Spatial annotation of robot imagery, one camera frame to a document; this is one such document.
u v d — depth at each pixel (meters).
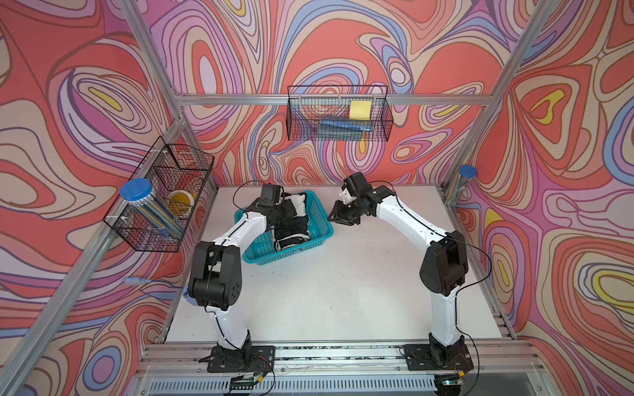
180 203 0.75
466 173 1.02
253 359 0.73
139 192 0.57
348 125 0.88
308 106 0.92
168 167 0.75
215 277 0.49
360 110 0.88
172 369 0.74
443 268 0.51
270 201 0.73
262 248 0.98
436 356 0.65
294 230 0.95
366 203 0.65
